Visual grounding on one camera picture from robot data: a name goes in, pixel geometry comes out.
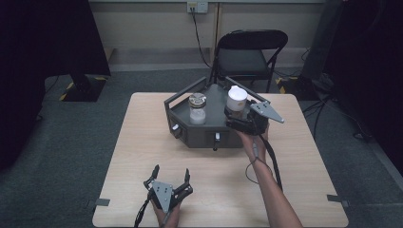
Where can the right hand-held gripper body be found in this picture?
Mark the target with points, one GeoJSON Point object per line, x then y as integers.
{"type": "Point", "coordinates": [258, 122]}

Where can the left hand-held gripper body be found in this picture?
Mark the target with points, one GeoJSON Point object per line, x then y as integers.
{"type": "Point", "coordinates": [163, 193]}

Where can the jar with white lid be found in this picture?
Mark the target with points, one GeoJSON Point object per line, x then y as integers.
{"type": "Point", "coordinates": [236, 99]}

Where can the dark grey sectioned tray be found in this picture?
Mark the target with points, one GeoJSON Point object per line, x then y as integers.
{"type": "Point", "coordinates": [215, 129]}

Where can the glass jar with metal lid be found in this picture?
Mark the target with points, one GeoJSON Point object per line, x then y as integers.
{"type": "Point", "coordinates": [197, 110]}

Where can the person's right hand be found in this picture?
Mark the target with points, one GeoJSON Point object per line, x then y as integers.
{"type": "Point", "coordinates": [258, 145]}

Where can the person's left hand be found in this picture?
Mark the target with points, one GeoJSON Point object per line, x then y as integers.
{"type": "Point", "coordinates": [169, 218]}

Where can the black folding chair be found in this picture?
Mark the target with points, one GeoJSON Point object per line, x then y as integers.
{"type": "Point", "coordinates": [244, 60]}

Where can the black stand base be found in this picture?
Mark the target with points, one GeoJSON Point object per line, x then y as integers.
{"type": "Point", "coordinates": [299, 88]}
{"type": "Point", "coordinates": [84, 90]}

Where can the grey tape strip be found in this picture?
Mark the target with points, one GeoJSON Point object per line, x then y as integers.
{"type": "Point", "coordinates": [100, 202]}
{"type": "Point", "coordinates": [336, 199]}

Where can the dark curtain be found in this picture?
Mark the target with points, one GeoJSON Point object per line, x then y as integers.
{"type": "Point", "coordinates": [370, 69]}
{"type": "Point", "coordinates": [38, 63]}

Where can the white wall socket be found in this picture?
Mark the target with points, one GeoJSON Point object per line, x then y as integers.
{"type": "Point", "coordinates": [197, 7]}

